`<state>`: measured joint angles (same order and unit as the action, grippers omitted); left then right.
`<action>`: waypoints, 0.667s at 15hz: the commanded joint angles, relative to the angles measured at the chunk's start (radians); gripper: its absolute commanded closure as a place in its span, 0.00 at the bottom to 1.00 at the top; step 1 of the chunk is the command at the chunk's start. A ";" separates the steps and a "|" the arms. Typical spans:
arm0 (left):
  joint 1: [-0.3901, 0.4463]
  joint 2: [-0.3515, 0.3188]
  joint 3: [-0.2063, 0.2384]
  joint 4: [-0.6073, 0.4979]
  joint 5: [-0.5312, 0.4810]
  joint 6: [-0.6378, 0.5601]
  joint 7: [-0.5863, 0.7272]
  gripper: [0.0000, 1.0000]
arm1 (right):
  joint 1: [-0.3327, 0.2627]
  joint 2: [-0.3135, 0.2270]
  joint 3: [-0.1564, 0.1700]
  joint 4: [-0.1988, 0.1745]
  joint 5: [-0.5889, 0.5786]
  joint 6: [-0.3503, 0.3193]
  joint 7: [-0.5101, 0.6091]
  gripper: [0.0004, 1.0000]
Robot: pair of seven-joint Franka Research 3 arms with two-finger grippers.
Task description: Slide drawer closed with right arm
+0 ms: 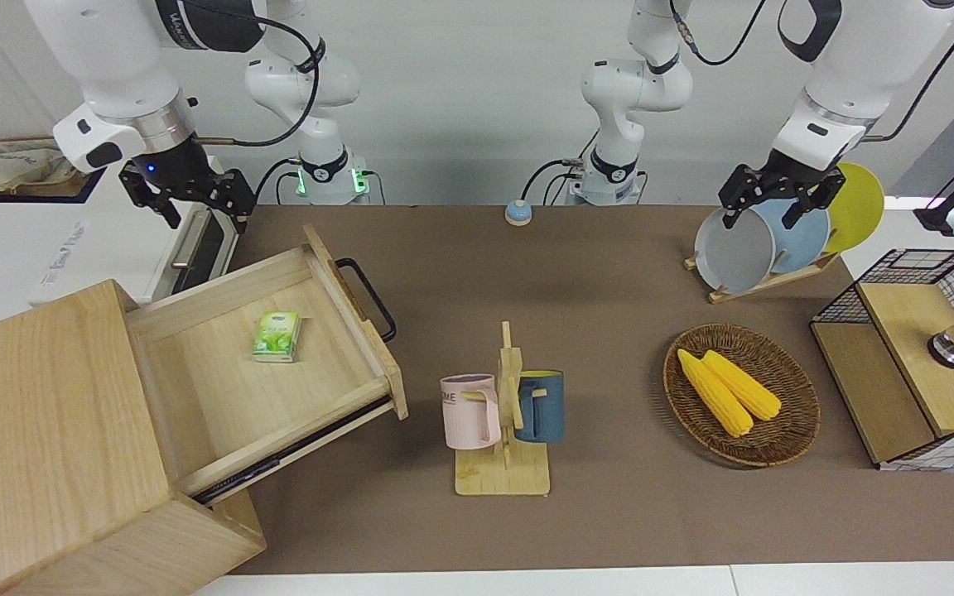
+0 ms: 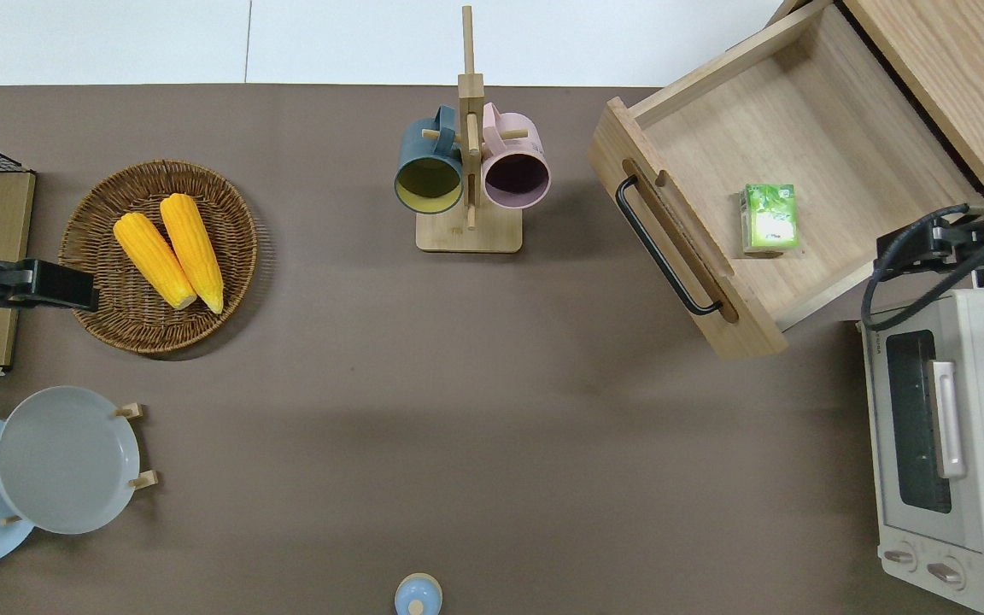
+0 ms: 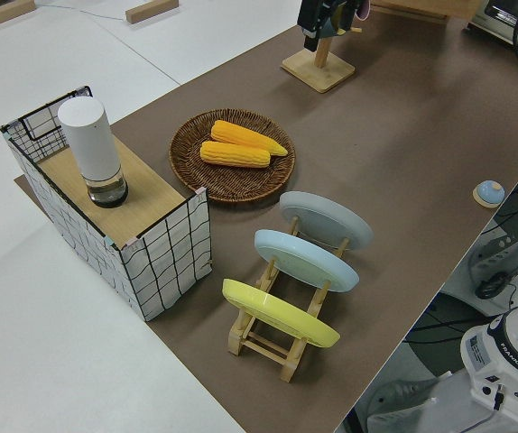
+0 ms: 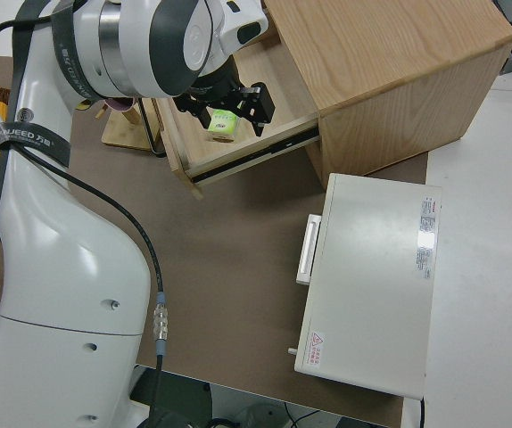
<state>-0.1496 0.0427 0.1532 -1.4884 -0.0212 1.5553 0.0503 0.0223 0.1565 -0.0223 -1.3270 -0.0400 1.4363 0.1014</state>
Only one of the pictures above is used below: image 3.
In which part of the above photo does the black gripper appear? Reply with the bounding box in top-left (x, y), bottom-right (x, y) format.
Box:
top-left (298, 0), bottom-right (335, 51)

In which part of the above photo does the light wooden block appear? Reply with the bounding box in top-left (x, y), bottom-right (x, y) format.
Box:
top-left (0, 0), bottom-right (37, 32)
top-left (125, 0), bottom-right (180, 24)

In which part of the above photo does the yellow plate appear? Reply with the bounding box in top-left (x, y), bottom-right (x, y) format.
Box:
top-left (221, 278), bottom-right (342, 349)

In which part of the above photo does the yellow corn cob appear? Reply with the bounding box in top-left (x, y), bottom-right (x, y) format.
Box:
top-left (210, 119), bottom-right (290, 158)
top-left (199, 140), bottom-right (273, 170)

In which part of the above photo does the wooden plate rack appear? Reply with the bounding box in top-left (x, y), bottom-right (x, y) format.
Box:
top-left (227, 215), bottom-right (350, 383)

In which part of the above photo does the white toaster oven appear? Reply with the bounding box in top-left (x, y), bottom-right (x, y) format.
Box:
top-left (464, 0), bottom-right (518, 51)

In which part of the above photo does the white cylindrical grinder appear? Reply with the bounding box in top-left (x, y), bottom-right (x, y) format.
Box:
top-left (57, 97), bottom-right (130, 209)

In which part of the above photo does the grey plate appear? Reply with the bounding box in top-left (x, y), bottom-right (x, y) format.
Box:
top-left (279, 190), bottom-right (374, 252)

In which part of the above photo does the light blue plate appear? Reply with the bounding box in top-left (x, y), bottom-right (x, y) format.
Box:
top-left (254, 228), bottom-right (360, 294)

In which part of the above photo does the light wooden cabinet box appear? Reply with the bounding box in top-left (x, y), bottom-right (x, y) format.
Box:
top-left (369, 0), bottom-right (486, 24)

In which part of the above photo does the thin pale cable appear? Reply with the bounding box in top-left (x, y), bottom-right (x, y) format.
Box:
top-left (37, 0), bottom-right (127, 22)

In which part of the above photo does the brown wicker basket tray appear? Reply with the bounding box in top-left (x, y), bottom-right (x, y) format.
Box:
top-left (169, 107), bottom-right (297, 204)

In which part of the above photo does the white wire grid box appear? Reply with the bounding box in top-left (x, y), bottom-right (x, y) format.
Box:
top-left (0, 84), bottom-right (214, 322)

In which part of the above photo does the wooden mug tree stand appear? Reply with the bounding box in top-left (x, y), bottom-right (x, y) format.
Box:
top-left (280, 24), bottom-right (363, 95)

